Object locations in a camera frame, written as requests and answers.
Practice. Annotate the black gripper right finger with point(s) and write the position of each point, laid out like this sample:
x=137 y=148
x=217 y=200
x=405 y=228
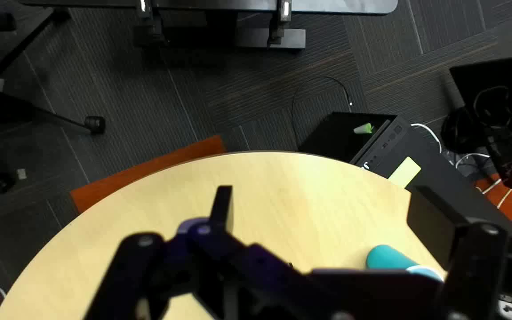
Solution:
x=475 y=253

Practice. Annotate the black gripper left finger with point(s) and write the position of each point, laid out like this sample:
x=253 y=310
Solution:
x=221 y=209

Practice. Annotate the light blue plastic cup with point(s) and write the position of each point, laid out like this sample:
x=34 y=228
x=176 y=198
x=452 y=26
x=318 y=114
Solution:
x=389 y=258

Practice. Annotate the black open box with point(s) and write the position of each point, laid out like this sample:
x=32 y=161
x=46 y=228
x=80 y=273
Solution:
x=485 y=90

